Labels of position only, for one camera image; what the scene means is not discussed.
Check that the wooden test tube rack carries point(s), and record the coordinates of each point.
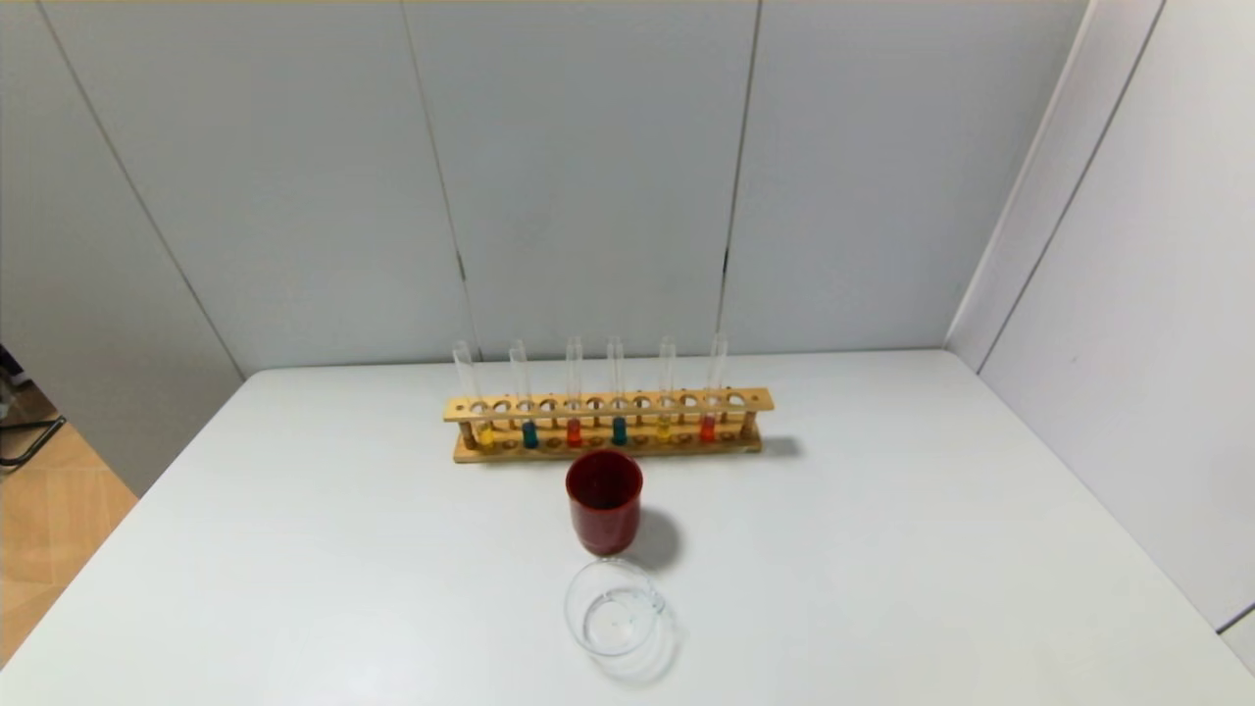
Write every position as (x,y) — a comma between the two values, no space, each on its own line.
(686,400)

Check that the dark red plastic cup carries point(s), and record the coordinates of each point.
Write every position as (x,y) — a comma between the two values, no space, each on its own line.
(605,510)

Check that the clear glass beaker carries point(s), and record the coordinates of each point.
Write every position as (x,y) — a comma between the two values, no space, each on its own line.
(618,623)

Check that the yellow pigment glass test tube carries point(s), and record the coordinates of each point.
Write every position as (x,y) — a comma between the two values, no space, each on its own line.
(484,436)
(664,428)

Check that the red pigment glass test tube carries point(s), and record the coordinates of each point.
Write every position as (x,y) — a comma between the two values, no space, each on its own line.
(574,432)
(707,428)

